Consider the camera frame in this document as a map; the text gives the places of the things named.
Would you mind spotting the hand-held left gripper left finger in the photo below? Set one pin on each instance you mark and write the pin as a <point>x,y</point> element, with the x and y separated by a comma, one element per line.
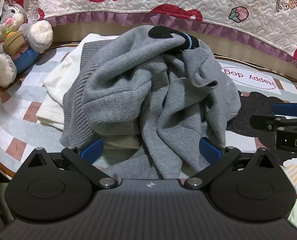
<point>92,148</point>

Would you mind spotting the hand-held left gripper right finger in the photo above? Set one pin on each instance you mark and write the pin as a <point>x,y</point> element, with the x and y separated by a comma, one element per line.
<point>209,148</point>

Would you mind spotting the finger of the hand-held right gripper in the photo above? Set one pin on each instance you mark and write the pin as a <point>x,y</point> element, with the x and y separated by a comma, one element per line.
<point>263,123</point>
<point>287,109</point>

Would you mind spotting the grey knit sweater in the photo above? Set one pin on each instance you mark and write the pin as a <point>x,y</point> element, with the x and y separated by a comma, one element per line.
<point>128,92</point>

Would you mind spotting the white garment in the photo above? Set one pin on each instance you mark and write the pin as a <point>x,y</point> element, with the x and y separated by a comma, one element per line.
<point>56,85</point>

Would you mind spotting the checkered printed mat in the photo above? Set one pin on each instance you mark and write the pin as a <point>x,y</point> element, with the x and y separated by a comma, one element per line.
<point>26,100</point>

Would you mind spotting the tan bed base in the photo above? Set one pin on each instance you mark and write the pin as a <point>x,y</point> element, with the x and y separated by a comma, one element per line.
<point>71,33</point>

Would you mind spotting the grey plush rabbit toy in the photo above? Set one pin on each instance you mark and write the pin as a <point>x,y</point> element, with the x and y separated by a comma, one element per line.
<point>11,17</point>

